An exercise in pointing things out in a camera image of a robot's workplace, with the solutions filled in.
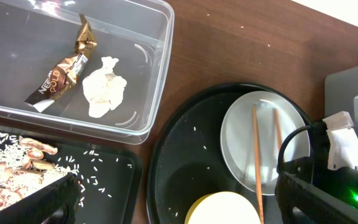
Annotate food scraps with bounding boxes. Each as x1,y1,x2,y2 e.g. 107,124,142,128
0,132,79,211

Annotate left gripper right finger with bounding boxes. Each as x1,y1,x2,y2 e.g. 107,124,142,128
275,172,358,223

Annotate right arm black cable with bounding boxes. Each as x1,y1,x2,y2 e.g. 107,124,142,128
277,123,314,174

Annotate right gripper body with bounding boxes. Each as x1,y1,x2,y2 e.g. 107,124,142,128
278,122,358,209

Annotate white napkin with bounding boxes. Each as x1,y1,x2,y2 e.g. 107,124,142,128
82,57,127,118

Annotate round black tray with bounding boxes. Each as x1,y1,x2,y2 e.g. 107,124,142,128
147,83,311,223

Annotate black rectangular tray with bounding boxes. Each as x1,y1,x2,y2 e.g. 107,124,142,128
0,121,143,224

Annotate yellow bowl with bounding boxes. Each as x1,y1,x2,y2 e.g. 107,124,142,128
185,191,261,224

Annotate clear plastic bin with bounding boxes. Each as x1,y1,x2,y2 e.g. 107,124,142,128
0,0,175,144

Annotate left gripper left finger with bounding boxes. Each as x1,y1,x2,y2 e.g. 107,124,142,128
0,174,80,224

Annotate wooden chopstick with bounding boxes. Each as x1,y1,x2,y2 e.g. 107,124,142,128
252,105,264,224
273,109,283,149

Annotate gold snack wrapper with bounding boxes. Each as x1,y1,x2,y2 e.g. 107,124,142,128
25,14,97,113

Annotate grey plate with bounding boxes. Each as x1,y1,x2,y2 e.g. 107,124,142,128
220,91,305,195

